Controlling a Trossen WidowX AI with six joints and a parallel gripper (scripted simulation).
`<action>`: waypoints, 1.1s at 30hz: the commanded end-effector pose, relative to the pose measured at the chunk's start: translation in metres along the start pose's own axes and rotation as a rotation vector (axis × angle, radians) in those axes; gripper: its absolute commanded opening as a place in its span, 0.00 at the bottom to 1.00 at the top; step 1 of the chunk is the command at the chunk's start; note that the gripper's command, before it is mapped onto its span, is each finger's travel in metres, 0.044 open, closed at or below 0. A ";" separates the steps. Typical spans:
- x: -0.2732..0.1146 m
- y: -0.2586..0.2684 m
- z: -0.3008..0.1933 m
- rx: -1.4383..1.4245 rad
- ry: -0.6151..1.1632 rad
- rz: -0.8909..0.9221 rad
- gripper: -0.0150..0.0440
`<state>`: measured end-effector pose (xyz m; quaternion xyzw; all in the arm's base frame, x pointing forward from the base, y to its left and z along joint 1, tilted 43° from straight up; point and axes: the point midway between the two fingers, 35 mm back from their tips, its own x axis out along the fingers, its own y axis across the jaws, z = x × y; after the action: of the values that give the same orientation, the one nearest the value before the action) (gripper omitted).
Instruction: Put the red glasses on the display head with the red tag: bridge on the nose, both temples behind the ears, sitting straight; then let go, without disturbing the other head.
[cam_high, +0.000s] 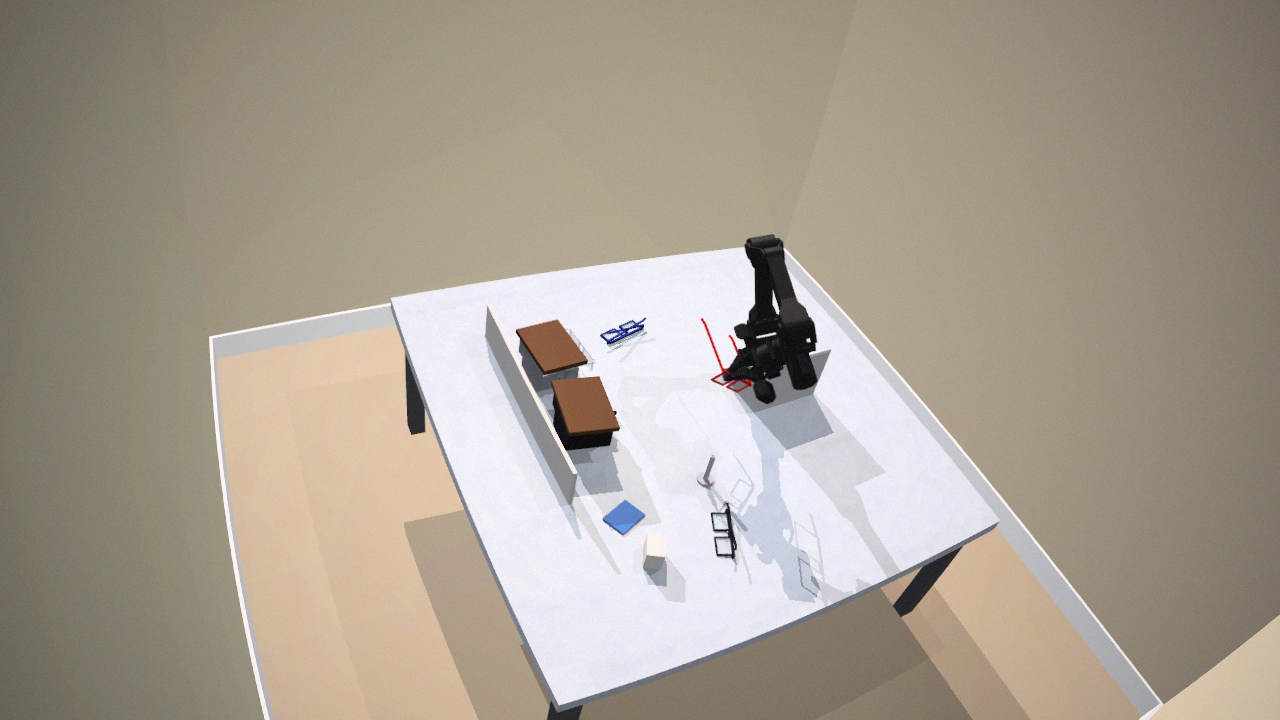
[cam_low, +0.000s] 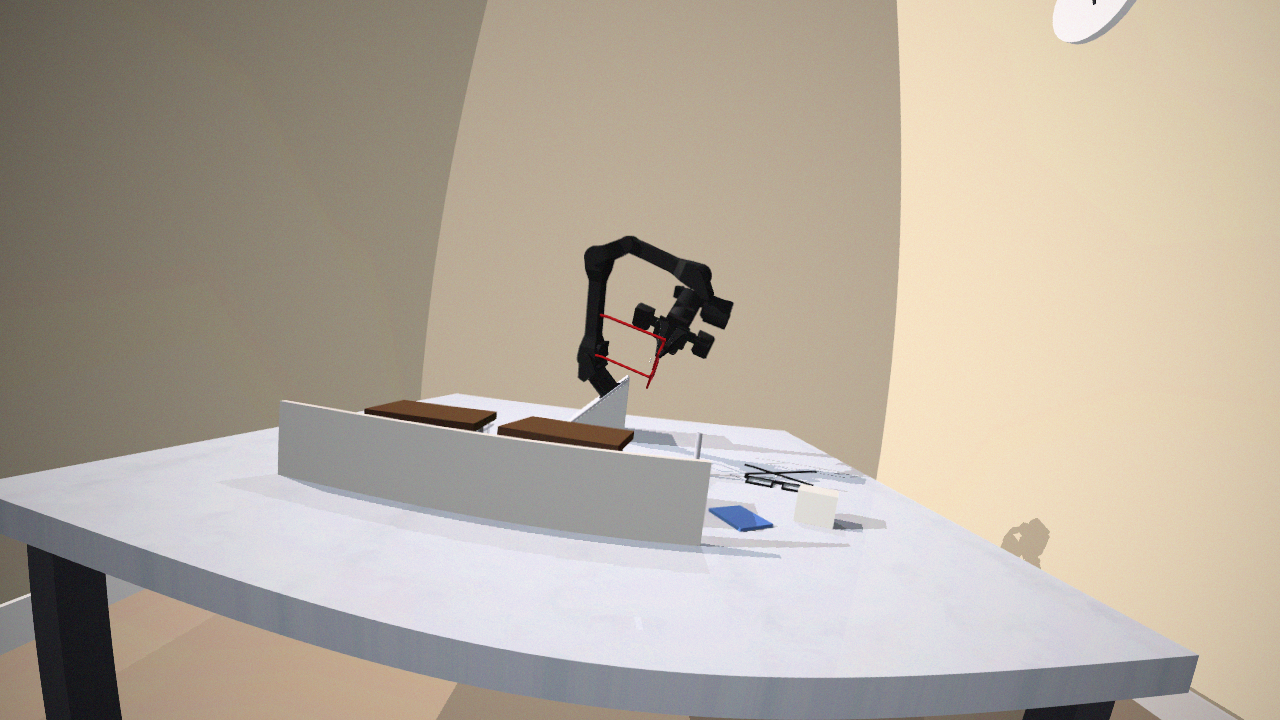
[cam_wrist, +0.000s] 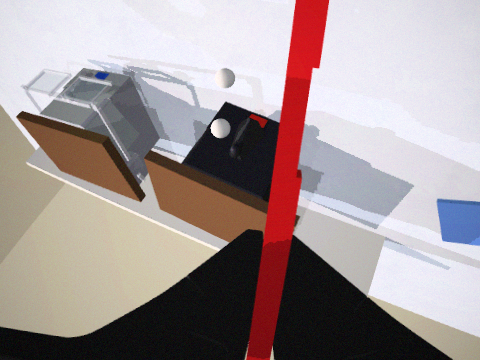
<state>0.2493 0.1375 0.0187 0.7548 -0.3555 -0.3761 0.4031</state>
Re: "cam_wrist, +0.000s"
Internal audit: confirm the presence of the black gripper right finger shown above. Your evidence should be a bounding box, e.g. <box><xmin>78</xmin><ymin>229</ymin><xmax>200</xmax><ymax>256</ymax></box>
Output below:
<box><xmin>272</xmin><ymin>235</ymin><xmax>452</xmax><ymax>360</ymax></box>

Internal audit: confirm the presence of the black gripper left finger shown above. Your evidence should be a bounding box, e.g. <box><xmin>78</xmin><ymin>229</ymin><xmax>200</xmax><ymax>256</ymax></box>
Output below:
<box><xmin>0</xmin><ymin>229</ymin><xmax>264</xmax><ymax>360</ymax></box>

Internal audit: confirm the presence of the grey curved panel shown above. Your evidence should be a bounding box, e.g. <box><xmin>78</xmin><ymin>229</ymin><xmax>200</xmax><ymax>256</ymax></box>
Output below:
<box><xmin>25</xmin><ymin>147</ymin><xmax>385</xmax><ymax>297</ymax></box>

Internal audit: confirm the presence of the blue flat rectangular pad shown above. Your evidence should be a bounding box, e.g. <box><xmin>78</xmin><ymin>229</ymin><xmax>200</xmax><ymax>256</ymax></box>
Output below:
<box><xmin>437</xmin><ymin>199</ymin><xmax>480</xmax><ymax>247</ymax></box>

